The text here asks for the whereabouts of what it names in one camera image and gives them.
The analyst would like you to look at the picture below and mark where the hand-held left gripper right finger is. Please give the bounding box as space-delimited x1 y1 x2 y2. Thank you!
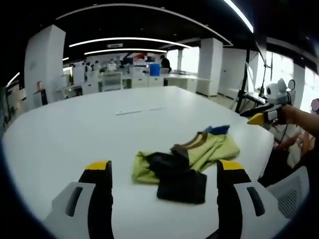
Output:
216 159 291 239

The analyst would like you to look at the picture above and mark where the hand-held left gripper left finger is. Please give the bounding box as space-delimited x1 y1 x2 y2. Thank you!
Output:
42 160 115 239

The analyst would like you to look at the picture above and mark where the yellow-green and black garment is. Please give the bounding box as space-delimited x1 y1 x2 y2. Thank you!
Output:
131 125 241 205

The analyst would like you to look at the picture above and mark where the black tripod stand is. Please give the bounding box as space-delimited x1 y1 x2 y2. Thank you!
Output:
235 49 254 113

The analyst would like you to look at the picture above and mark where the white mesh chair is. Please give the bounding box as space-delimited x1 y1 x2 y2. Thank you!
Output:
266 165 311 220

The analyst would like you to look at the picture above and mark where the white square pillar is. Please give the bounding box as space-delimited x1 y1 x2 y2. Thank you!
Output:
196 37 224 97
23 24 67 110

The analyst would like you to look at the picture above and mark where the person's own clothing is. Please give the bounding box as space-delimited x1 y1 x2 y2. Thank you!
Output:
258 123 319 189

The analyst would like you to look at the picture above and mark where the long ceiling light strip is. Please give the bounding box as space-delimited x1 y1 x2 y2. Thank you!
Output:
84 48 168 56
223 0 255 33
68 37 193 48

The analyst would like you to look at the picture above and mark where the white strip on table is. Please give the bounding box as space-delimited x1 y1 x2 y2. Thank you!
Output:
115 107 167 116

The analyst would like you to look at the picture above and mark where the blue bin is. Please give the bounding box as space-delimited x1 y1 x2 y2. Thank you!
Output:
149 63 161 76

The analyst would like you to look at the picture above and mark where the black and orange floor stand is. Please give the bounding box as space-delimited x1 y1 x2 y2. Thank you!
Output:
33 80 48 107

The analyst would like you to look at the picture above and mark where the white cabinet row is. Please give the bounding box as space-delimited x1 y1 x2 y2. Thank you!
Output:
81 71 200 93

